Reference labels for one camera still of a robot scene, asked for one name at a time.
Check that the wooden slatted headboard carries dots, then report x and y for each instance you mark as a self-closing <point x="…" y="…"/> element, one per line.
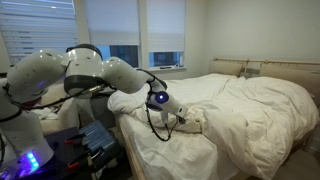
<point x="251" y="67"/>

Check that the white slatted window blind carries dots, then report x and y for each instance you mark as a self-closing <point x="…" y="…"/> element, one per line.
<point x="28" y="26"/>

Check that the blue ribbed suitcase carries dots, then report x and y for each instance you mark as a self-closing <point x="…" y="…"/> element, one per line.
<point x="101" y="142"/>

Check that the white roller shade right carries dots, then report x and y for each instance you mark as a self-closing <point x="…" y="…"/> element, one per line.
<point x="166" y="25"/>

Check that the beige pillow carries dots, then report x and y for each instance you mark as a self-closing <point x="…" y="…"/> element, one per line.
<point x="307" y="79"/>
<point x="226" y="68"/>

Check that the white blanket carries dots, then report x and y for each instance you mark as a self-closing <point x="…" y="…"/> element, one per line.
<point x="254" y="121"/>

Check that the light wooden bed frame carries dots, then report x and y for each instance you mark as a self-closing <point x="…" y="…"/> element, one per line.
<point x="136" y="168"/>

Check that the white roller shade left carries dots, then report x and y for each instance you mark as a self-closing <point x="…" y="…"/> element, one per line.
<point x="113" y="22"/>

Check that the white fitted mattress sheet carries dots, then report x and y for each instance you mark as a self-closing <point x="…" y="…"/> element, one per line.
<point x="183" y="157"/>

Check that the beige armchair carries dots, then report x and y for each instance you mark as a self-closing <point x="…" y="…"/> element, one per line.
<point x="71" y="113"/>

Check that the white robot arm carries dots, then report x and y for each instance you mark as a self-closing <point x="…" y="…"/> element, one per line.
<point x="84" y="73"/>

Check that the white roller shade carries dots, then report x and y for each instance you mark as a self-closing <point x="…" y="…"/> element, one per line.
<point x="166" y="25"/>
<point x="113" y="22"/>

